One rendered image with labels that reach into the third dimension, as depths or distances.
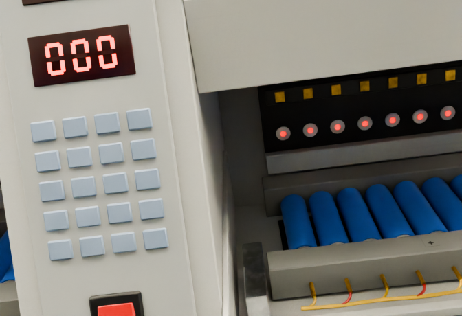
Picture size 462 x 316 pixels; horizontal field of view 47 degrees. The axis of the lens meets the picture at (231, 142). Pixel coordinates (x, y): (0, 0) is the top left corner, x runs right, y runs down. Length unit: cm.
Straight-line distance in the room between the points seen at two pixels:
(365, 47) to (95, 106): 13
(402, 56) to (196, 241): 13
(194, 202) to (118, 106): 5
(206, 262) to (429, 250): 14
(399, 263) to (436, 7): 15
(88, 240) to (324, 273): 14
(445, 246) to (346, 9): 15
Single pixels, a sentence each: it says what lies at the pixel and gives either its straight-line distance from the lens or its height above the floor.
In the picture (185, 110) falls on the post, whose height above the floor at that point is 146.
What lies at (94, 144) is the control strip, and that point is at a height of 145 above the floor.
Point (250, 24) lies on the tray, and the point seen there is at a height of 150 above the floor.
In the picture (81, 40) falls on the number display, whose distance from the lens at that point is 25.
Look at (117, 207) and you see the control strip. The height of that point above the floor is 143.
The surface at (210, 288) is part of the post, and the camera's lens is 25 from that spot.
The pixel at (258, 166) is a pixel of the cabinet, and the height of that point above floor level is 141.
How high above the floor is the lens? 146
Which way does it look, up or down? 3 degrees down
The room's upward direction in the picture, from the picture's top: 7 degrees counter-clockwise
